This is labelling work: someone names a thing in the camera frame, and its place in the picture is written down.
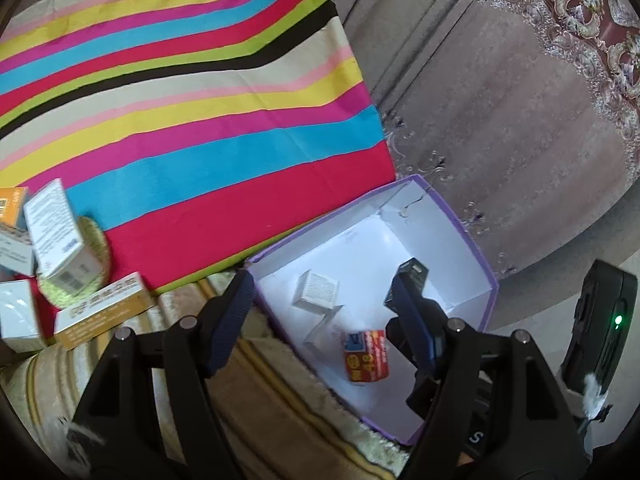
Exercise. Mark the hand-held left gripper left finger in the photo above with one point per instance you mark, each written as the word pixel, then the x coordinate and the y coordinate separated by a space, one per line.
pixel 231 320

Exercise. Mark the red and orange small box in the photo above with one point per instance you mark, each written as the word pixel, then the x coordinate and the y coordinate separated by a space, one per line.
pixel 364 356

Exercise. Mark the purple cardboard box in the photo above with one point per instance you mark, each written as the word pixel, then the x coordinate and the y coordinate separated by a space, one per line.
pixel 400 240

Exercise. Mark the multicolour striped cloth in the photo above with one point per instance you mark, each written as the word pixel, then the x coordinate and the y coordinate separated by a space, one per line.
pixel 175 110

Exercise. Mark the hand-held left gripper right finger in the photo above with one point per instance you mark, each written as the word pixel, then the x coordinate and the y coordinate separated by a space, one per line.
pixel 411 320

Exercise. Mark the small white printed box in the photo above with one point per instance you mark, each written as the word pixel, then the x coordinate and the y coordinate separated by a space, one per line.
pixel 316 292

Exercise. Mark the long orange and white box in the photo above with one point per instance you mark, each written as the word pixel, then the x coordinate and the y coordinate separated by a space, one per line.
pixel 102 310

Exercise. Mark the tall white printed box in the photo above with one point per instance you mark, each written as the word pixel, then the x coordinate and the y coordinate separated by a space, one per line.
pixel 55 232

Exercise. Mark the patterned grey carpet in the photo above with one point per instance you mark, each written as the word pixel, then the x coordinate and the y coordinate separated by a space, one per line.
pixel 500 110

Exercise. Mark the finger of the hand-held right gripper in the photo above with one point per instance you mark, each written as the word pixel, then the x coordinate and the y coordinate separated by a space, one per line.
pixel 424 396
pixel 415 269

